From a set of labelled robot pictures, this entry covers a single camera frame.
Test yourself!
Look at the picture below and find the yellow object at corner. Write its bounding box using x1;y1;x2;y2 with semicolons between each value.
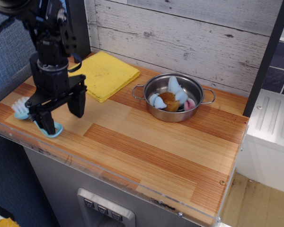
0;215;20;227

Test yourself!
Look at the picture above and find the dark shelf post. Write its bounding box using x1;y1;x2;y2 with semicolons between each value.
243;0;284;117
65;0;90;59

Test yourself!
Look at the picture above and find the grey cabinet with buttons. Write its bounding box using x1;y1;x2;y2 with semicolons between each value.
24;145;219;227

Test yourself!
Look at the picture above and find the clear acrylic table edge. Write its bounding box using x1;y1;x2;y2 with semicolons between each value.
0;118;222;224

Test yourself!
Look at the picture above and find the white ribbed cabinet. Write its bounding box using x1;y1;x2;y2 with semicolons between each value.
236;89;284;192

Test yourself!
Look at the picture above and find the blue plush toy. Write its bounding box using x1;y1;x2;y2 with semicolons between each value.
149;76;196;112

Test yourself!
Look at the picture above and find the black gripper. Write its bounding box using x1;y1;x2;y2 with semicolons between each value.
26;53;87;135

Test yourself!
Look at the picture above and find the folded yellow cloth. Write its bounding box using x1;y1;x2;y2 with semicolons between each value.
69;51;140;103

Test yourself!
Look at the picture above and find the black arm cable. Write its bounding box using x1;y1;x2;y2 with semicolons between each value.
67;52;83;73

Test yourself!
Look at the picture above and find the dark left shelf post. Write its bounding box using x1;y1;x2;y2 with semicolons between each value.
65;0;90;59

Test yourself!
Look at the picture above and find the dark right shelf post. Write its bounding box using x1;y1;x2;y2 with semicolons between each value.
243;0;284;117

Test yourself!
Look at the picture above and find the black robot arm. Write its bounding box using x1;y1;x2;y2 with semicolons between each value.
0;0;87;138

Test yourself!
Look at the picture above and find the small steel pot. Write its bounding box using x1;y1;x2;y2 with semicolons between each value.
132;73;216;122

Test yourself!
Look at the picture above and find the light blue dish brush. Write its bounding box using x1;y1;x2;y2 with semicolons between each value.
11;96;63;138

